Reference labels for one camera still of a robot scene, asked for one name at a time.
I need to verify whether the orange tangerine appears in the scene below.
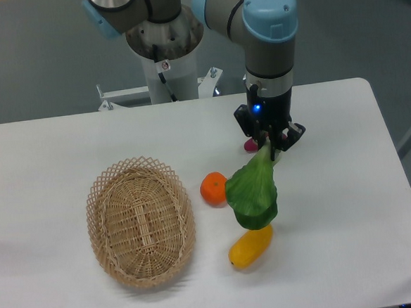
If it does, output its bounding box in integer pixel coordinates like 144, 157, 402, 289
199, 172, 227, 206

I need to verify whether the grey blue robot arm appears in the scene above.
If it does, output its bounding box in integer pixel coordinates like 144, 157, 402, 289
82, 0, 305, 160

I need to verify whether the black cable on pedestal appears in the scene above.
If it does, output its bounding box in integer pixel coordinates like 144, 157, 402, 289
151, 42, 179, 104

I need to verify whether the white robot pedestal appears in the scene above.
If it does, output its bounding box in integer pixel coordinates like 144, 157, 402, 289
96, 6, 223, 110

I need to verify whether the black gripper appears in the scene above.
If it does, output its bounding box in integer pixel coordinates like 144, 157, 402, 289
234, 84, 305, 162

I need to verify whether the woven wicker basket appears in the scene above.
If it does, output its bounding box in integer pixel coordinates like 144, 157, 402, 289
86, 156, 196, 289

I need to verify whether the green leafy vegetable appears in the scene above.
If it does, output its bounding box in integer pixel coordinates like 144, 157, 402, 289
225, 140, 279, 231

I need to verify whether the pink fruit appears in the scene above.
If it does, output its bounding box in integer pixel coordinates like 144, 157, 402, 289
243, 132, 289, 153

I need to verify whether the yellow mango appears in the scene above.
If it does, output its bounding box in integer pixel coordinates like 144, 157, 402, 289
228, 224, 274, 269

